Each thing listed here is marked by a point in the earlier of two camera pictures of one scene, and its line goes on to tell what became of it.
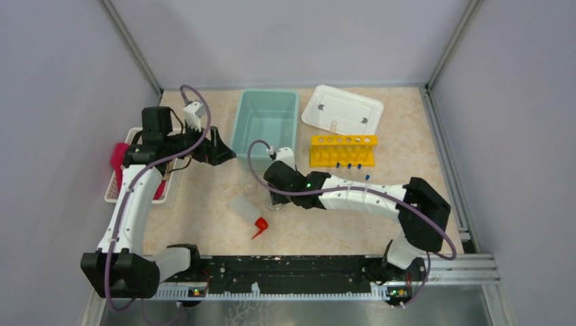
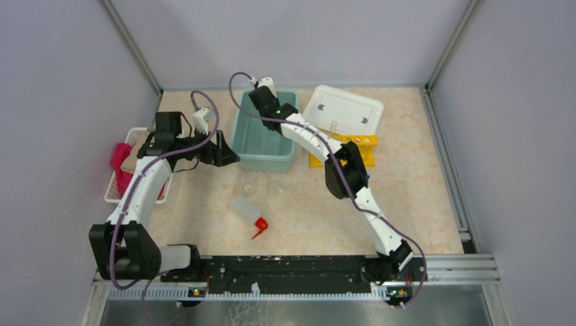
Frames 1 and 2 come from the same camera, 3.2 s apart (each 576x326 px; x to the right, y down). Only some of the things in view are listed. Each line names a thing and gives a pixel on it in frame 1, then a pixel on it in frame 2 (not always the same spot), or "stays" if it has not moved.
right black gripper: x=278 y=198 to x=274 y=98
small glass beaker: x=248 y=187 stays
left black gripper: x=213 y=151 stays
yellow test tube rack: x=327 y=151 stays
